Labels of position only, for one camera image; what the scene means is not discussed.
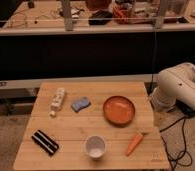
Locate left metal frame post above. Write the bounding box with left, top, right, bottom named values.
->
left=61, top=0, right=73, bottom=31

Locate blue sponge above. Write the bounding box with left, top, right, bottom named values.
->
left=71, top=97, right=91, bottom=112

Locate wooden back workbench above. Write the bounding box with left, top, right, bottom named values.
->
left=0, top=0, right=195, bottom=35

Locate orange tool on bench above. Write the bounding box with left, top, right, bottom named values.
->
left=113, top=6, right=130, bottom=24

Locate hanging black cable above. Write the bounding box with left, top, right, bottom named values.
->
left=149, top=24, right=159, bottom=94

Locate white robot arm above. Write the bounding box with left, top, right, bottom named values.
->
left=149, top=62, right=195, bottom=112

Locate right metal frame post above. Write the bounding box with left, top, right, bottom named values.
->
left=153, top=0, right=167, bottom=29

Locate black floor cable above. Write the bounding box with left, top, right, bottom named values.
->
left=159, top=114, right=194, bottom=171

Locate black power adapter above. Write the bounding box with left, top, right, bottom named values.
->
left=176, top=101, right=195, bottom=118

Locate black rectangular case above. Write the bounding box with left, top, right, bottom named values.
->
left=31, top=130, right=59, bottom=156

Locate metal frame post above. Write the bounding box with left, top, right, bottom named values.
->
left=61, top=0, right=73, bottom=31
left=153, top=0, right=167, bottom=29

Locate black bag on bench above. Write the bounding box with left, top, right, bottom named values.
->
left=88, top=10, right=112, bottom=25

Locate white ceramic cup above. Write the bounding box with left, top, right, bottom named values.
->
left=84, top=135, right=107, bottom=160

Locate orange plate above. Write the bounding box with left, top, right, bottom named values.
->
left=103, top=96, right=135, bottom=126

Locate white tube bottle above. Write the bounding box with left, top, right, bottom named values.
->
left=50, top=88, right=65, bottom=117

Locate orange carrot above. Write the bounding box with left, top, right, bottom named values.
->
left=125, top=132, right=145, bottom=156

